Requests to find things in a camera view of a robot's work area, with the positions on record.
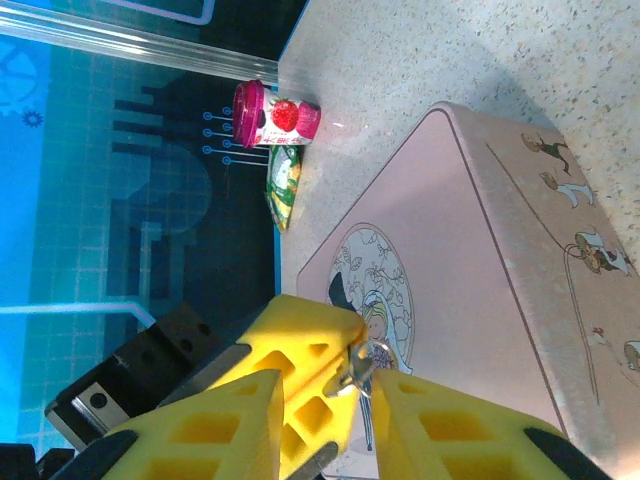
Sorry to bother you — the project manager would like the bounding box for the pink strawberry yogurt cup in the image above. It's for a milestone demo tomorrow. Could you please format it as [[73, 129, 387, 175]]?
[[231, 79, 322, 149]]

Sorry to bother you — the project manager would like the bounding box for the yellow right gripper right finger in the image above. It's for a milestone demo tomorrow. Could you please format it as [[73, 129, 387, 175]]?
[[370, 368, 609, 480]]

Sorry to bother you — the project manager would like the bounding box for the silver key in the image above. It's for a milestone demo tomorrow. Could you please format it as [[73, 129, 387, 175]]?
[[333, 339, 397, 401]]

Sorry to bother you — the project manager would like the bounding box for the aluminium frame post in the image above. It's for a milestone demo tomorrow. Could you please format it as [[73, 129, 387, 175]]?
[[0, 9, 279, 84]]

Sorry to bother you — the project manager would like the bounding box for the green snack bag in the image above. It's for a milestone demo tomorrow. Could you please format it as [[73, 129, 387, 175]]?
[[263, 146, 304, 234]]

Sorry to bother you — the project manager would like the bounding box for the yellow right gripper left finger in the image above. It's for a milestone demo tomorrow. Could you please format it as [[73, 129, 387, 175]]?
[[64, 368, 282, 480]]

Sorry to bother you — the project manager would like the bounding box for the pink illustrated tin box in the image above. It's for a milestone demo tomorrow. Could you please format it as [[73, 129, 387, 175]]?
[[295, 101, 640, 480]]

